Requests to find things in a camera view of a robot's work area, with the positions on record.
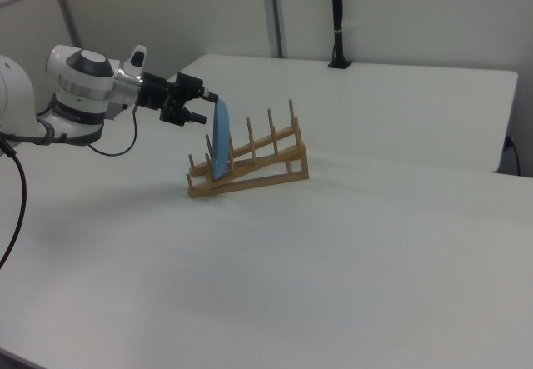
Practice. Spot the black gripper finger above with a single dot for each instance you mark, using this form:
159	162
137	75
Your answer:
210	96
196	117

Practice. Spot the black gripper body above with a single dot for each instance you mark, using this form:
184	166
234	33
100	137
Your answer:
170	98

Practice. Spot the blue round plate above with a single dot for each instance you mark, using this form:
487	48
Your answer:
220	140

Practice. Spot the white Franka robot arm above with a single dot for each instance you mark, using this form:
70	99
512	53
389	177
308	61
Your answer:
79	81

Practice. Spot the wooden plate rack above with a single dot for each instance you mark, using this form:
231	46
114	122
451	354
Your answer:
258	177

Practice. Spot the black camera stand pole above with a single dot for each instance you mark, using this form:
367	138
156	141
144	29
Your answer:
338	19

